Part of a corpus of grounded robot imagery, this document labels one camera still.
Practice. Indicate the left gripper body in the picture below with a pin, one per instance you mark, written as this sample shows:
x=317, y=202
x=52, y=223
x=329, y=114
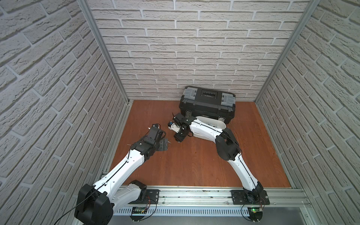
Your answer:
x=162, y=144

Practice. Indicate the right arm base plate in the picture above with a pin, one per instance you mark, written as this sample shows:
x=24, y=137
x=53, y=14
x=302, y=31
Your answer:
x=242, y=197

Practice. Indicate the controller board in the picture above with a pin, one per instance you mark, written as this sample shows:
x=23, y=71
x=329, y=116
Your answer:
x=139, y=211
x=255, y=214

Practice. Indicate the aluminium front rail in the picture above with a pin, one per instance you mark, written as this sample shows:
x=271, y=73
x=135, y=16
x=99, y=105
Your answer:
x=223, y=197

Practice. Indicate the right controller board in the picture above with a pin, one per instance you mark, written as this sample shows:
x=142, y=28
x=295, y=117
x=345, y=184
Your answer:
x=255, y=214

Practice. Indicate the white plastic storage box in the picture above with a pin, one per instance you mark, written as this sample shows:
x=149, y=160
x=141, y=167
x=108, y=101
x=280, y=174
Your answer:
x=207, y=128

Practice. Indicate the left controller board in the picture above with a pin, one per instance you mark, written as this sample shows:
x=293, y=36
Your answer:
x=139, y=211

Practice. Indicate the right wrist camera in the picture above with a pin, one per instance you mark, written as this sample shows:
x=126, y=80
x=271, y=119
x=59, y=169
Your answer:
x=174, y=127

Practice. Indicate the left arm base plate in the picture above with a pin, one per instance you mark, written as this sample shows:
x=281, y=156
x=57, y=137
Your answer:
x=148, y=195

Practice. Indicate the black plastic toolbox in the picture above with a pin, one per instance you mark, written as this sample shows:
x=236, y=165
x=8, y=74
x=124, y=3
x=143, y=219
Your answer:
x=214, y=104

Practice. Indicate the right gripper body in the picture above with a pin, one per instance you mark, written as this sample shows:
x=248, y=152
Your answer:
x=180, y=130

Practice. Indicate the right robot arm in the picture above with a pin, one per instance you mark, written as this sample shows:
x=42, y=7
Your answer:
x=226, y=144

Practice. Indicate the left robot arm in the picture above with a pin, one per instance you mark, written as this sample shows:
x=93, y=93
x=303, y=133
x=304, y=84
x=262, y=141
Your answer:
x=97, y=203

